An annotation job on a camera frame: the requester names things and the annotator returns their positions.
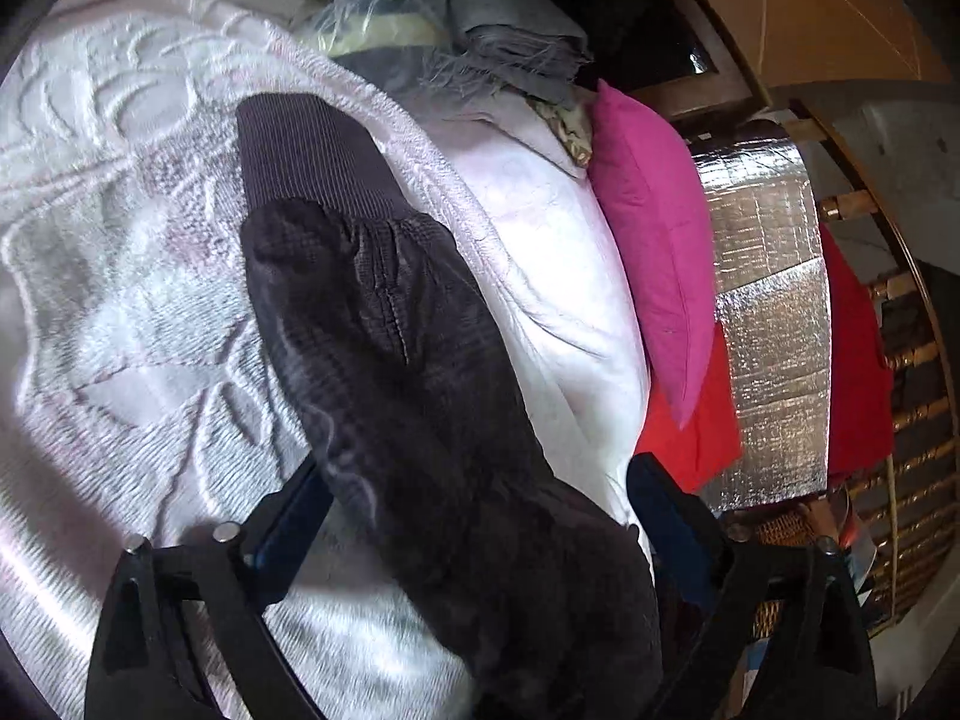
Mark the wicker basket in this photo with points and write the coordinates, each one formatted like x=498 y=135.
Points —
x=780 y=532

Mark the magenta pillow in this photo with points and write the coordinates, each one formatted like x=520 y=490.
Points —
x=649 y=240

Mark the silver foil insulation sheet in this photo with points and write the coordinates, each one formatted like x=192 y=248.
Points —
x=772 y=315

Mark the wooden bed headboard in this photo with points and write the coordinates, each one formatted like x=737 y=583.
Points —
x=892 y=300

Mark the dark red cloth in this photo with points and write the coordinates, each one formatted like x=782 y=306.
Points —
x=855 y=360

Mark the red pillow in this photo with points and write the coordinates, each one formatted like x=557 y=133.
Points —
x=686 y=420

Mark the black knit sweater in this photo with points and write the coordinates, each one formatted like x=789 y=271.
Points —
x=420 y=405

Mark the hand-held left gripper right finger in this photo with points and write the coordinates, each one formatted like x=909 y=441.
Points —
x=675 y=525

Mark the white embossed bed blanket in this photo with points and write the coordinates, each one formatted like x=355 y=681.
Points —
x=127 y=277

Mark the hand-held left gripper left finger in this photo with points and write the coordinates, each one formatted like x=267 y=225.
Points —
x=289 y=517

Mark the grey fringed scarf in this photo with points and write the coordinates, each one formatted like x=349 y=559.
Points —
x=510 y=37

